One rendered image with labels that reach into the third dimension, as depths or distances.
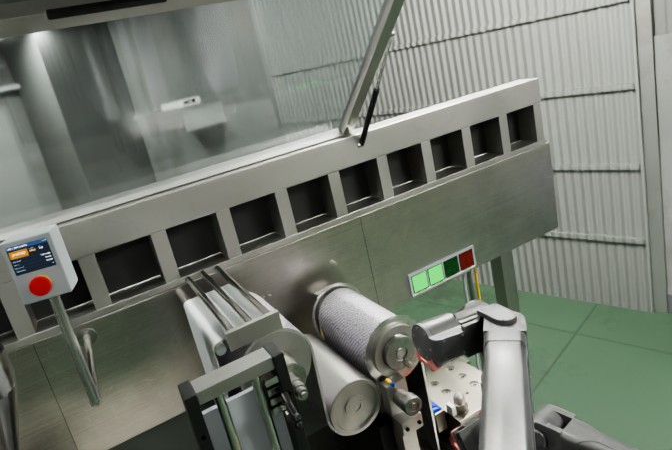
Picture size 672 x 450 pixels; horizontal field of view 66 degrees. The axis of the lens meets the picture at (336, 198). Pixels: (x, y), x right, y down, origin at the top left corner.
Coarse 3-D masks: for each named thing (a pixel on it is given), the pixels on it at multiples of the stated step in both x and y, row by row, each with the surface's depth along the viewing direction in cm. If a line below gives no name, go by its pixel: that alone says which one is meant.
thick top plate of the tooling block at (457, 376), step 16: (448, 368) 136; (464, 368) 134; (432, 384) 131; (448, 384) 129; (464, 384) 128; (432, 400) 125; (448, 400) 124; (480, 400) 121; (448, 416) 120; (464, 416) 117
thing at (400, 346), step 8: (392, 336) 108; (400, 336) 107; (408, 336) 108; (392, 344) 106; (400, 344) 107; (408, 344) 108; (384, 352) 106; (392, 352) 107; (400, 352) 108; (408, 352) 109; (384, 360) 107; (392, 360) 107; (400, 360) 108; (392, 368) 107; (400, 368) 108
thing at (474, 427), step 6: (468, 426) 100; (474, 426) 100; (462, 432) 99; (468, 432) 100; (474, 432) 100; (462, 438) 99; (468, 438) 99; (474, 438) 99; (468, 444) 99; (474, 444) 99
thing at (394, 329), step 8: (392, 328) 107; (400, 328) 108; (408, 328) 109; (384, 336) 106; (376, 344) 106; (384, 344) 107; (376, 352) 106; (376, 360) 106; (376, 368) 107; (384, 368) 108; (408, 368) 111
